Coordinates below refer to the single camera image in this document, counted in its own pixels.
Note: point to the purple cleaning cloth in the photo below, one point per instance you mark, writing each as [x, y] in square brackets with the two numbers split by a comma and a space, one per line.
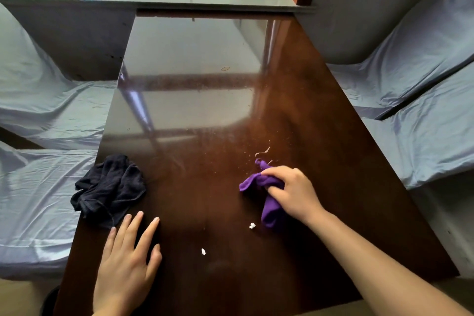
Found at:
[272, 212]

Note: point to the person's left little finger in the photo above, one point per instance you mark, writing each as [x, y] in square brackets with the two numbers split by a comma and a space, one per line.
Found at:
[109, 241]

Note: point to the person's left middle finger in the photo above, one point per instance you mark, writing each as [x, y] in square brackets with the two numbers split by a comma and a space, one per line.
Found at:
[132, 230]

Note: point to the thin pale thread scrap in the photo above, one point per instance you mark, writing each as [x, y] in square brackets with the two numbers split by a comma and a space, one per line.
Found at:
[264, 151]

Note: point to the dark crumpled cloth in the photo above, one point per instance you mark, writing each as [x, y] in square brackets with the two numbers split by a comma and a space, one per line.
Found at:
[107, 188]

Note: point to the black bin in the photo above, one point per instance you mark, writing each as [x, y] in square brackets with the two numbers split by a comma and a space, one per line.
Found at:
[50, 302]

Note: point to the blue-grey covered seat cushion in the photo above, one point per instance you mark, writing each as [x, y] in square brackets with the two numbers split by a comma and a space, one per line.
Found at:
[40, 104]
[407, 53]
[37, 208]
[429, 134]

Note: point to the person's right forearm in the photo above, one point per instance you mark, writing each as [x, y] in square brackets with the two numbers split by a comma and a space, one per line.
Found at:
[374, 271]

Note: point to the person's left thumb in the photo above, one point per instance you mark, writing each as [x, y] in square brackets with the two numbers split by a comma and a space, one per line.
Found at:
[155, 260]

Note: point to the person's right thumb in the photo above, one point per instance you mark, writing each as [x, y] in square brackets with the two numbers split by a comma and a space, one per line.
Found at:
[276, 192]

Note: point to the person's left hand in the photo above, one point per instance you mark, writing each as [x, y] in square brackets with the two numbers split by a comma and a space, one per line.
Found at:
[122, 275]

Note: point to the person's right hand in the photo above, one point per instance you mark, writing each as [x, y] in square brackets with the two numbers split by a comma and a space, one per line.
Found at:
[298, 193]

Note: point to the person's left forearm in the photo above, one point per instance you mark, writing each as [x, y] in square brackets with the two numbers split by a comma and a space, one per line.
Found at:
[105, 313]

